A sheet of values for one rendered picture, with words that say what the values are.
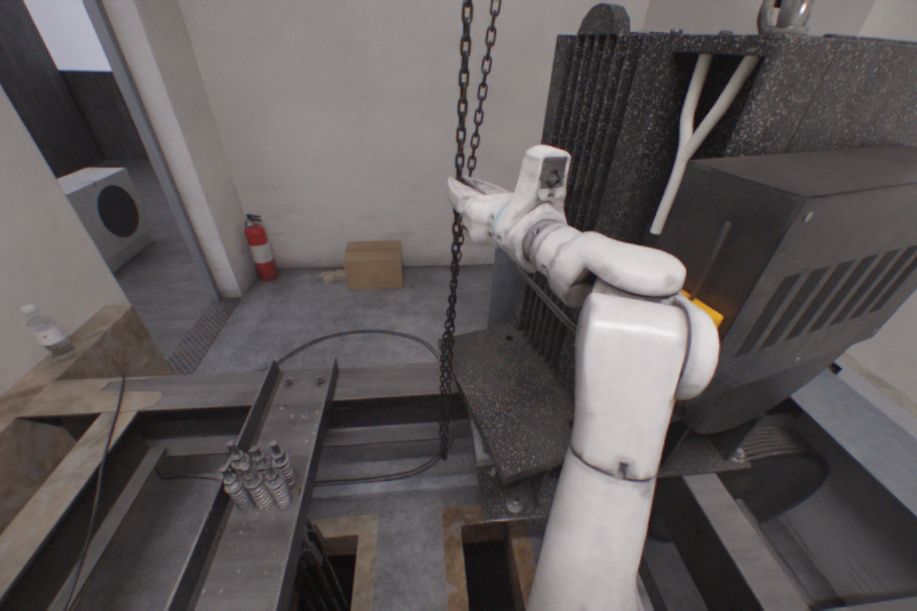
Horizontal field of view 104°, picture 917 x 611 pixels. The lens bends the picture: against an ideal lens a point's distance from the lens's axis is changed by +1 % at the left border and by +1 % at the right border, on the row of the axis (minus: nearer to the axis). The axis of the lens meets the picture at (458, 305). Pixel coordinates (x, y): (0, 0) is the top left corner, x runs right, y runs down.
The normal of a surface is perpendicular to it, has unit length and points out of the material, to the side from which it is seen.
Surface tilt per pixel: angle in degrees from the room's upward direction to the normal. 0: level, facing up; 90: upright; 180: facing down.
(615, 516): 56
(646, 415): 63
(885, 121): 90
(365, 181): 90
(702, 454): 0
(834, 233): 90
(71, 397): 0
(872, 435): 0
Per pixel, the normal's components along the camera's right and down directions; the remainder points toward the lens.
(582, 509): -0.71, -0.12
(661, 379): -0.21, 0.09
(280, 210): 0.10, 0.59
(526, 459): 0.04, -0.81
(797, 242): 0.35, 0.55
